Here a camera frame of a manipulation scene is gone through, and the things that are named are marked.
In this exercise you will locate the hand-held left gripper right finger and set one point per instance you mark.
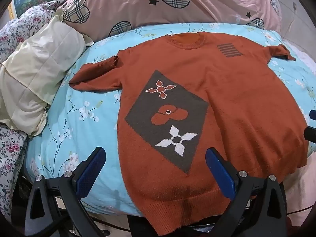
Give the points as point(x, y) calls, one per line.
point(219, 171)

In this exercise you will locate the light blue floral blanket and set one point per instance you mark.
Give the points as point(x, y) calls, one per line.
point(81, 128)

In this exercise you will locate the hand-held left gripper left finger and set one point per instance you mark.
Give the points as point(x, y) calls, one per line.
point(91, 171)

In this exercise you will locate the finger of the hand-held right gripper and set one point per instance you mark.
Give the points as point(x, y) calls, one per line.
point(310, 133)
point(313, 114)

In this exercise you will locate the pink quilt with plaid hearts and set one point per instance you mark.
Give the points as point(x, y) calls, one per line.
point(172, 2)

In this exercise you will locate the white floral quilt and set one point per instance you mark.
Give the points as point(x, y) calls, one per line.
point(14, 39)

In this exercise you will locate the orange knit sweater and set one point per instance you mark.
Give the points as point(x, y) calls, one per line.
point(212, 108)

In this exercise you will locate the cream pillow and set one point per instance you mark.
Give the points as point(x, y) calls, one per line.
point(34, 76)

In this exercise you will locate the pink bed sheet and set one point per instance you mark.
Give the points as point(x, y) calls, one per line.
point(300, 185)

